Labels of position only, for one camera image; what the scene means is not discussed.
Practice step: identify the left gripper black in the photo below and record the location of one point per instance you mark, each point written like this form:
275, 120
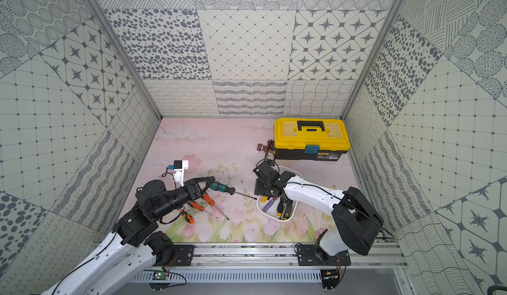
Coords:
194, 189

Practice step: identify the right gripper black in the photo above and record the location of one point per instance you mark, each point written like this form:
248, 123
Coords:
257, 188

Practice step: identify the right circuit board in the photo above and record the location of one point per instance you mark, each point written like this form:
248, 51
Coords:
330, 279

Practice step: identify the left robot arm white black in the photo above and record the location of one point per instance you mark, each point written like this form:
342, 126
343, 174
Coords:
135, 243

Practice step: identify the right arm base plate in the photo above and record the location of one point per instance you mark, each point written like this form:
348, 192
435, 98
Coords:
312, 255

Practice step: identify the yellow handled pliers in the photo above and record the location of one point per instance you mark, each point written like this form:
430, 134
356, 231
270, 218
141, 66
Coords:
270, 155

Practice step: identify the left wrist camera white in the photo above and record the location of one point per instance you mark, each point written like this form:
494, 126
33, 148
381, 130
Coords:
177, 170

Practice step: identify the white plastic storage box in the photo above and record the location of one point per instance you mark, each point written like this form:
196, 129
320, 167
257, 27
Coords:
275, 209

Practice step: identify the medium orange black screwdriver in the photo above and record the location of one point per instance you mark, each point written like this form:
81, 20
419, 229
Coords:
199, 208

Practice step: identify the aluminium rail frame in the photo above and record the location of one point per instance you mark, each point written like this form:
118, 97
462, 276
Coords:
382, 255

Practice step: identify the green black handle screwdriver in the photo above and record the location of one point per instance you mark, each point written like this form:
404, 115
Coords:
219, 187

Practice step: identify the white slotted cable duct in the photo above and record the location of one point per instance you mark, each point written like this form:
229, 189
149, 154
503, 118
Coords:
235, 276

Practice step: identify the small orange black screwdriver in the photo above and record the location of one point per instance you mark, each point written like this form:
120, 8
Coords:
187, 217

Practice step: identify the black yellow-dotted brown-shaft screwdriver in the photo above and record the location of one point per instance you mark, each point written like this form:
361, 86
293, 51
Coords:
287, 209

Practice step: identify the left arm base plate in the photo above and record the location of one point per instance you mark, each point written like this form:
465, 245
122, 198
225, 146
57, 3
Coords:
180, 255

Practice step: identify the circuit board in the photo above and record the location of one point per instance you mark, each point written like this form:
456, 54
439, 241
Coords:
158, 281
330, 279

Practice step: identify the yellow black toolbox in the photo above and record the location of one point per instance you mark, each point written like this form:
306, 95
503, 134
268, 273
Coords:
310, 139

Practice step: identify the blue transparent handle screwdriver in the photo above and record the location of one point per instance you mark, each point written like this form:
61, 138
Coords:
269, 204

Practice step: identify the left circuit board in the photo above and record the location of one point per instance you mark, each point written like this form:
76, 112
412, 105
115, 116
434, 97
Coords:
158, 281

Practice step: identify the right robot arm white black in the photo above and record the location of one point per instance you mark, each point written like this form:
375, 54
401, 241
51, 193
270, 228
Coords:
357, 222

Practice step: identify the large orange black screwdriver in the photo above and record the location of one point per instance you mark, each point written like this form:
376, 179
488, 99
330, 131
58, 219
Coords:
212, 203

